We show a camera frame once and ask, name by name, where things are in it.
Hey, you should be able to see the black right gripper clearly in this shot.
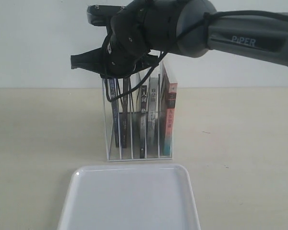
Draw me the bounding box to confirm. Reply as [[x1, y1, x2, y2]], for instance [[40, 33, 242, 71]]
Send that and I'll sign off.
[[71, 0, 180, 78]]

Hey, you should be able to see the blue moon sixpence book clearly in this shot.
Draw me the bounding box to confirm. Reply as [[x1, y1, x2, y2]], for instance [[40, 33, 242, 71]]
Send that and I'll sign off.
[[108, 79, 120, 148]]

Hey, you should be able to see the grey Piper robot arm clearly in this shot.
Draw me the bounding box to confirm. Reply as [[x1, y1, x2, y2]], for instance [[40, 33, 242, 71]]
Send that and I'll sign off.
[[71, 0, 288, 79]]

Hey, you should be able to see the red teal spine book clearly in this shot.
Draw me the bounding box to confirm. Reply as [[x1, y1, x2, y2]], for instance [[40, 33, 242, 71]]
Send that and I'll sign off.
[[160, 60, 178, 157]]

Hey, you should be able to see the grey white spine book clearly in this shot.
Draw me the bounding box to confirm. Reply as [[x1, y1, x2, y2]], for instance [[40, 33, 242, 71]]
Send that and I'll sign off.
[[147, 78, 158, 146]]

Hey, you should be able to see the black grey spine book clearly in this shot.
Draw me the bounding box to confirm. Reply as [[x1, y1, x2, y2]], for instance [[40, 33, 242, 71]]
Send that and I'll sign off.
[[140, 85, 147, 159]]

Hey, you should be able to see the dark brown spine book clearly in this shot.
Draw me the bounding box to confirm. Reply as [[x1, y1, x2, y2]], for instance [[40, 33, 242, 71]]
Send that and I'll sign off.
[[120, 78, 130, 149]]

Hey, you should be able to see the white plastic tray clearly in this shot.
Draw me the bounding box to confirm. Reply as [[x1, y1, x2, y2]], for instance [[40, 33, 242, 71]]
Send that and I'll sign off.
[[58, 163, 201, 230]]

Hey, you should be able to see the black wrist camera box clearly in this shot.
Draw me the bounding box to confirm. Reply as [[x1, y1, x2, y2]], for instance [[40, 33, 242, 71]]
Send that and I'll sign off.
[[86, 5, 122, 27]]

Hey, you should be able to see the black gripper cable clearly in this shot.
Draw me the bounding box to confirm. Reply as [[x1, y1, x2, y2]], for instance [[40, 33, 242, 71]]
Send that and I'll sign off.
[[100, 9, 288, 111]]

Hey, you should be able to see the white wire book rack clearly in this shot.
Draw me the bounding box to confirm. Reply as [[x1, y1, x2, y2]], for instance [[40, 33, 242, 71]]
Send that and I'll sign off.
[[102, 59, 173, 161]]

